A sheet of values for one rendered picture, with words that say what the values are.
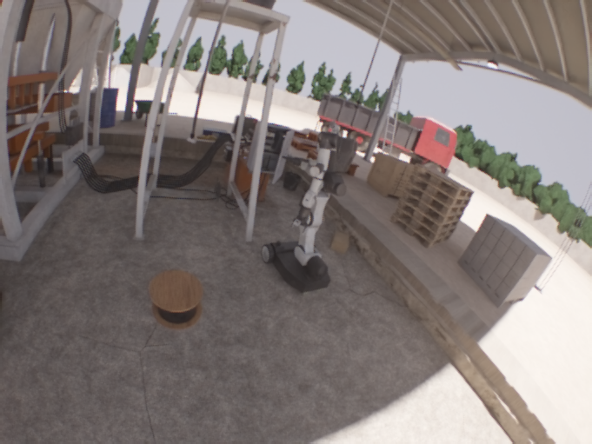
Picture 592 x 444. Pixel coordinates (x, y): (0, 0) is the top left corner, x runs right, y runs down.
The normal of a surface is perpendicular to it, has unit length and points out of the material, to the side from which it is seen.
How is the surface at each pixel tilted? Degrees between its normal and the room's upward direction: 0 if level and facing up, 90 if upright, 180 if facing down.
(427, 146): 90
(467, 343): 90
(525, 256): 90
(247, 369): 0
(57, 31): 106
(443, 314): 91
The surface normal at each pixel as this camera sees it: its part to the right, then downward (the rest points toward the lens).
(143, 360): 0.29, -0.84
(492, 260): -0.94, -0.15
